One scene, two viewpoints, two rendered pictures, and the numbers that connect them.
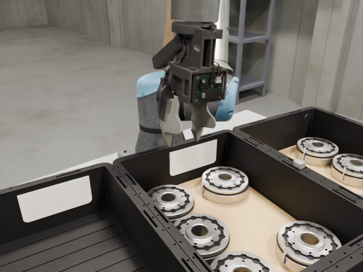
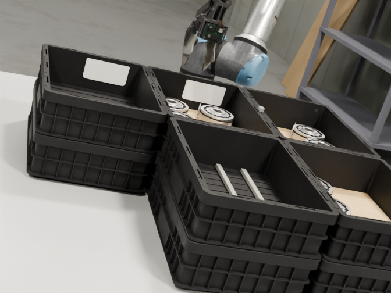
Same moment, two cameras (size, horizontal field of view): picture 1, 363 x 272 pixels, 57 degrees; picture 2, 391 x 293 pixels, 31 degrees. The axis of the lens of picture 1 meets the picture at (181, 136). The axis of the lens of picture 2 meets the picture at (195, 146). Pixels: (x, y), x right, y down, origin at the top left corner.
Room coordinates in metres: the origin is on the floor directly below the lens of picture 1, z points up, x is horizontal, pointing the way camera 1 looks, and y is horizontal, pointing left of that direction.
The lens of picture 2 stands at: (-1.32, -0.50, 1.47)
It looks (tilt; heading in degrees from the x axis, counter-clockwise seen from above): 20 degrees down; 13
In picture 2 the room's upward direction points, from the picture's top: 17 degrees clockwise
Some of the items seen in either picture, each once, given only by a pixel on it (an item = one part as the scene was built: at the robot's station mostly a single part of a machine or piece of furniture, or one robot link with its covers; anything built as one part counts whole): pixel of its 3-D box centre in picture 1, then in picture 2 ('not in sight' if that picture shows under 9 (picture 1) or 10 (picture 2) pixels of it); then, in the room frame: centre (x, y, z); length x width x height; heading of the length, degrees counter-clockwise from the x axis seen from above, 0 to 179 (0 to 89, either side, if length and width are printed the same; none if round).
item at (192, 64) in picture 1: (194, 63); (213, 18); (0.54, -0.02, 1.13); 0.09 x 0.08 x 0.12; 31
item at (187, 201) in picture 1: (168, 199); (171, 103); (0.54, 0.03, 0.86); 0.10 x 0.10 x 0.01
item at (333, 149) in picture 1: (317, 146); (308, 132); (0.77, -0.35, 0.86); 0.10 x 0.10 x 0.01
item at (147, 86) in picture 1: (161, 97); (205, 51); (0.85, 0.05, 0.96); 0.13 x 0.12 x 0.14; 83
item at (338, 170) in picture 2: not in sight; (355, 206); (0.30, -0.55, 0.87); 0.40 x 0.30 x 0.11; 31
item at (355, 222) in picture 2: not in sight; (363, 188); (0.30, -0.55, 0.92); 0.40 x 0.30 x 0.02; 31
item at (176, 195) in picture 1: (168, 198); (171, 102); (0.54, 0.03, 0.86); 0.05 x 0.05 x 0.01
